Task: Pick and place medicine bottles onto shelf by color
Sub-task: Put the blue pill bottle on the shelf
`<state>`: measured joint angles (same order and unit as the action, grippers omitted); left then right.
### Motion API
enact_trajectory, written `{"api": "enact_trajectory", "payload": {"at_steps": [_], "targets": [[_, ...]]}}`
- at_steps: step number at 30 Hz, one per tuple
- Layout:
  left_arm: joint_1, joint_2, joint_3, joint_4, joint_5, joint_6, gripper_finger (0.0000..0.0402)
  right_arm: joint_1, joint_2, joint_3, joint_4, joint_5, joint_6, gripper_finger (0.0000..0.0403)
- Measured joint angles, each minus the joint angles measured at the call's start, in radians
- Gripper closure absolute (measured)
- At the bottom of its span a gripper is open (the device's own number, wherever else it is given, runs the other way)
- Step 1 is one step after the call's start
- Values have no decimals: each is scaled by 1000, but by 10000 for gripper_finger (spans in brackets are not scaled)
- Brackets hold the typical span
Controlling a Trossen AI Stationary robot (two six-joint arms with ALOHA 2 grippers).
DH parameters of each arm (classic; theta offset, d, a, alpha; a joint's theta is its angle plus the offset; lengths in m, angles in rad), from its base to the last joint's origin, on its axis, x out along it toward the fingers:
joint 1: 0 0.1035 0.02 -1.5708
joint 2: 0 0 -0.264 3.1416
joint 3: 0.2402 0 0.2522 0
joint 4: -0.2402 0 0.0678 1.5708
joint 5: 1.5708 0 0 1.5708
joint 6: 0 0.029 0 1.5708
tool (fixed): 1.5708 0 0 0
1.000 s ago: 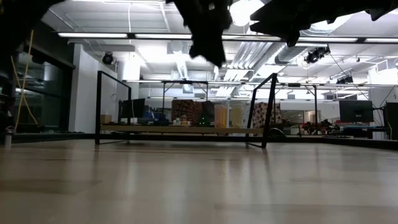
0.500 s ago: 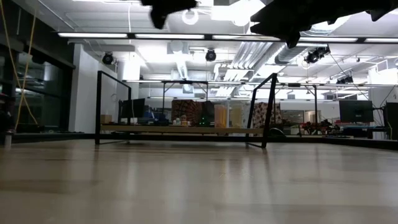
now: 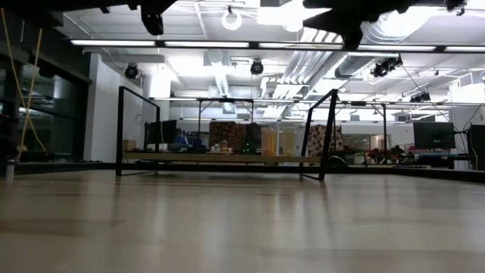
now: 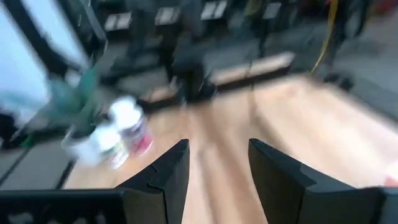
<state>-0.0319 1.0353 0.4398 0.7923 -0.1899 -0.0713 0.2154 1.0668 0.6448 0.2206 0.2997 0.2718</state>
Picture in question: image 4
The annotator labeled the black aluminium table frame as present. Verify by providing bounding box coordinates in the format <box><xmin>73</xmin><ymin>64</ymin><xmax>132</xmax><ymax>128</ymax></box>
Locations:
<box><xmin>136</xmin><ymin>70</ymin><xmax>296</xmax><ymax>110</ymax></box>

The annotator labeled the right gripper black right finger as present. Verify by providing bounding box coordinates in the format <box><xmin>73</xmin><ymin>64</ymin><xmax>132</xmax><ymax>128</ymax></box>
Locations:
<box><xmin>248</xmin><ymin>138</ymin><xmax>386</xmax><ymax>224</ymax></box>

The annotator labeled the white plant pot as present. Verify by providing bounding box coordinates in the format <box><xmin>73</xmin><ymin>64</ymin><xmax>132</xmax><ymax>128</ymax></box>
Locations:
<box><xmin>60</xmin><ymin>132</ymin><xmax>100</xmax><ymax>167</ymax></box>

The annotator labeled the green artificial plant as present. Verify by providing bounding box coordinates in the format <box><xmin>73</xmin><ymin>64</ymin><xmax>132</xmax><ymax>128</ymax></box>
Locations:
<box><xmin>18</xmin><ymin>65</ymin><xmax>103</xmax><ymax>149</ymax></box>

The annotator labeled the medium white supplement bottle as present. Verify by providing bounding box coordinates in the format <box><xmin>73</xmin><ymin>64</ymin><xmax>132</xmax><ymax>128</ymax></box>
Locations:
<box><xmin>90</xmin><ymin>123</ymin><xmax>130</xmax><ymax>170</ymax></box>

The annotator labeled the yellow extension cable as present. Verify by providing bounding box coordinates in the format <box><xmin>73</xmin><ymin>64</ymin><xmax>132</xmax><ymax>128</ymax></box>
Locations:
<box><xmin>310</xmin><ymin>0</ymin><xmax>340</xmax><ymax>74</ymax></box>

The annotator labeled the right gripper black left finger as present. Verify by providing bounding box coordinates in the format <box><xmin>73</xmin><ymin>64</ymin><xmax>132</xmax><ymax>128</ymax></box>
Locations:
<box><xmin>115</xmin><ymin>138</ymin><xmax>190</xmax><ymax>224</ymax></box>

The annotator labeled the large white supplement bottle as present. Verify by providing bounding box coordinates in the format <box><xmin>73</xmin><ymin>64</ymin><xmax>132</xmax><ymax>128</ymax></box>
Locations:
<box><xmin>108</xmin><ymin>95</ymin><xmax>155</xmax><ymax>157</ymax></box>

